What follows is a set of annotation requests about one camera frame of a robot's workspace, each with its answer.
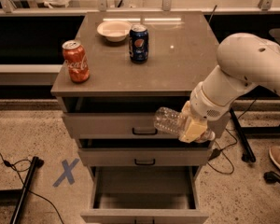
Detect black floor cable right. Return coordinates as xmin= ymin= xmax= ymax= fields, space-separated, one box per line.
xmin=206 ymin=98 xmax=259 ymax=175

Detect white bowl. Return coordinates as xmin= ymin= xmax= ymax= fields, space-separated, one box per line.
xmin=97 ymin=21 xmax=132 ymax=42

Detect middle grey drawer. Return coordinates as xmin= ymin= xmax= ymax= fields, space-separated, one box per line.
xmin=78 ymin=139 xmax=212 ymax=167

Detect blue pepsi can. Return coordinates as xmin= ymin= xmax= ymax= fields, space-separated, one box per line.
xmin=129 ymin=24 xmax=148 ymax=63

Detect black stand leg left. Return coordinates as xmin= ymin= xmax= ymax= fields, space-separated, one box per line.
xmin=9 ymin=156 xmax=44 ymax=224

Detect black floor cable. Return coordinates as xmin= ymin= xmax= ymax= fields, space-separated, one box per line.
xmin=206 ymin=98 xmax=259 ymax=175
xmin=0 ymin=143 xmax=65 ymax=224

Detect bottom grey drawer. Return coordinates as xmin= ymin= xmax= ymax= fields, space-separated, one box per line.
xmin=81 ymin=166 xmax=208 ymax=224

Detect grey drawer cabinet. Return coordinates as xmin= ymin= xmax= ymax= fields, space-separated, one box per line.
xmin=50 ymin=10 xmax=245 ymax=224

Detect grey drawer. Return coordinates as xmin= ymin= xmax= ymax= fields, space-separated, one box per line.
xmin=62 ymin=96 xmax=231 ymax=140
xmin=78 ymin=139 xmax=212 ymax=167
xmin=81 ymin=166 xmax=208 ymax=224

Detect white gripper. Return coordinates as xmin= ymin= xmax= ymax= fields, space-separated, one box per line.
xmin=178 ymin=82 xmax=230 ymax=143

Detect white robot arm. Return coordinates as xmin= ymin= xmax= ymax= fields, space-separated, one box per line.
xmin=178 ymin=33 xmax=280 ymax=143

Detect black stand leg right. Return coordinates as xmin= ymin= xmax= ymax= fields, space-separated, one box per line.
xmin=230 ymin=109 xmax=256 ymax=162

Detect black chair wheel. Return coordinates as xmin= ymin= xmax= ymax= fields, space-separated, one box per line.
xmin=263 ymin=171 xmax=280 ymax=184

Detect clear plastic water bottle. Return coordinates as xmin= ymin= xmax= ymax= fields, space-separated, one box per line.
xmin=154 ymin=107 xmax=216 ymax=143

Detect black floor cable left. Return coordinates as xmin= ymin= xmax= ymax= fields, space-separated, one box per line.
xmin=0 ymin=143 xmax=65 ymax=224

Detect blue tape cross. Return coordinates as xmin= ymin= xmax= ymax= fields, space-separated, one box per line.
xmin=53 ymin=159 xmax=79 ymax=188

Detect red cola can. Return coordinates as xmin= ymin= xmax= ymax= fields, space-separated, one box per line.
xmin=63 ymin=40 xmax=90 ymax=83

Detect top grey drawer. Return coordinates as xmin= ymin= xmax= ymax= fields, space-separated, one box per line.
xmin=62 ymin=96 xmax=231 ymax=140

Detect black stand leg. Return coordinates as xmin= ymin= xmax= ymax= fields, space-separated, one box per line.
xmin=9 ymin=156 xmax=44 ymax=224
xmin=230 ymin=109 xmax=256 ymax=162

